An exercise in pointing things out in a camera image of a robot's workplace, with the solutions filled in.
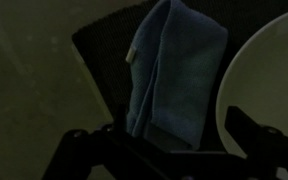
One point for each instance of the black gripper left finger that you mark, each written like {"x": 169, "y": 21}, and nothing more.
{"x": 94, "y": 153}

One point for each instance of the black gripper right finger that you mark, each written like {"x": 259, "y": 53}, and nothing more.
{"x": 267, "y": 146}

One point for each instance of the white round plate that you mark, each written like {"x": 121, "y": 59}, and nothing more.
{"x": 267, "y": 83}

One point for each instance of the dark woven placemat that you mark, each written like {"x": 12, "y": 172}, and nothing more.
{"x": 107, "y": 56}

